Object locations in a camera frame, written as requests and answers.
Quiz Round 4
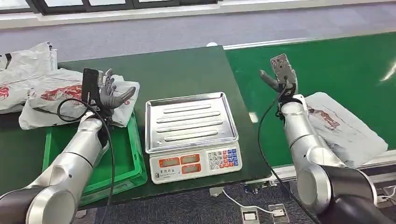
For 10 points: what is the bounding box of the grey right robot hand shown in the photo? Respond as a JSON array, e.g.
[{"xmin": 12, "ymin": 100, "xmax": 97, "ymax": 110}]
[{"xmin": 259, "ymin": 69, "xmax": 282, "ymax": 94}]

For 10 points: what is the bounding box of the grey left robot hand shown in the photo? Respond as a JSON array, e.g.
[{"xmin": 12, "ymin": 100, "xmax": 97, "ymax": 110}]
[{"xmin": 99, "ymin": 68, "xmax": 137, "ymax": 111}]

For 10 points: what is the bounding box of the grey parcel with red print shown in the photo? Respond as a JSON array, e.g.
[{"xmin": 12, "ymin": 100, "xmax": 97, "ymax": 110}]
[
  {"xmin": 18, "ymin": 68, "xmax": 141, "ymax": 131},
  {"xmin": 304, "ymin": 91, "xmax": 389, "ymax": 168}
]

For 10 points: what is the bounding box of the green plastic crate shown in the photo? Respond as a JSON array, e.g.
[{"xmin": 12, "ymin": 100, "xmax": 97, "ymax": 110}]
[{"xmin": 41, "ymin": 111, "xmax": 149, "ymax": 207}]

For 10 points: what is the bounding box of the green conveyor belt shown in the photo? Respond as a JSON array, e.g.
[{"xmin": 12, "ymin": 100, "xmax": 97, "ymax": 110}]
[{"xmin": 222, "ymin": 31, "xmax": 396, "ymax": 183}]

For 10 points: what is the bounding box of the white scale with steel tray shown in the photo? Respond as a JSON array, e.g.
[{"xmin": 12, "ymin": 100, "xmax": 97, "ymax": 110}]
[{"xmin": 144, "ymin": 91, "xmax": 243, "ymax": 185}]

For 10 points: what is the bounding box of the white parcel with barcode labels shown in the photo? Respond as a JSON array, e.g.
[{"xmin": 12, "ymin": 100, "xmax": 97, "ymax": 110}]
[{"xmin": 0, "ymin": 42, "xmax": 54, "ymax": 114}]

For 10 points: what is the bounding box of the white window sill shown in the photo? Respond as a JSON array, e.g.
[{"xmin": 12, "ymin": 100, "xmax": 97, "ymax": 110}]
[{"xmin": 0, "ymin": 0, "xmax": 396, "ymax": 31}]

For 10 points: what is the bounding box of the steel floor socket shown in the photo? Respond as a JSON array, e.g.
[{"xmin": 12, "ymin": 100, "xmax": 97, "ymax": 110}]
[
  {"xmin": 374, "ymin": 184, "xmax": 396, "ymax": 208},
  {"xmin": 267, "ymin": 203, "xmax": 290, "ymax": 224},
  {"xmin": 240, "ymin": 206, "xmax": 260, "ymax": 224}
]

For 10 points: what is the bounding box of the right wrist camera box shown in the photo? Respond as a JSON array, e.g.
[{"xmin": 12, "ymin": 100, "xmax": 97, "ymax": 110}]
[{"xmin": 269, "ymin": 53, "xmax": 299, "ymax": 97}]

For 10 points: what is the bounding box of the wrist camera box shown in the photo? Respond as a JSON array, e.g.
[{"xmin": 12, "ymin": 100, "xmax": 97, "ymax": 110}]
[
  {"xmin": 269, "ymin": 53, "xmax": 299, "ymax": 97},
  {"xmin": 81, "ymin": 67, "xmax": 105, "ymax": 108}
]

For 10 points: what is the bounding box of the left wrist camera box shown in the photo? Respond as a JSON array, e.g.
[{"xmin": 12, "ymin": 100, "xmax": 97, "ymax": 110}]
[{"xmin": 81, "ymin": 67, "xmax": 105, "ymax": 108}]

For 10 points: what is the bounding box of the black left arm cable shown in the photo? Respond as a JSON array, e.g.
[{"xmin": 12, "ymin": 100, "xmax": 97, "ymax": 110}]
[{"xmin": 57, "ymin": 98, "xmax": 116, "ymax": 224}]

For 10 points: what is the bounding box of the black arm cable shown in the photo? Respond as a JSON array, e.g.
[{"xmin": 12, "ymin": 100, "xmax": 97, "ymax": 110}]
[
  {"xmin": 57, "ymin": 98, "xmax": 116, "ymax": 224},
  {"xmin": 257, "ymin": 77, "xmax": 323, "ymax": 224}
]

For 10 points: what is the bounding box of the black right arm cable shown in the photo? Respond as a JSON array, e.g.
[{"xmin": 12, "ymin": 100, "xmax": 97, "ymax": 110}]
[{"xmin": 257, "ymin": 77, "xmax": 323, "ymax": 224}]

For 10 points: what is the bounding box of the black window frame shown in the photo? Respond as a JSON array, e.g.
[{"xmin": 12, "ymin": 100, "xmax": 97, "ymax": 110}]
[{"xmin": 0, "ymin": 0, "xmax": 218, "ymax": 16}]

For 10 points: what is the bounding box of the white floor cable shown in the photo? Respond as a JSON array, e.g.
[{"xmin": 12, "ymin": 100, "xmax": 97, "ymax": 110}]
[{"xmin": 221, "ymin": 189, "xmax": 276, "ymax": 215}]

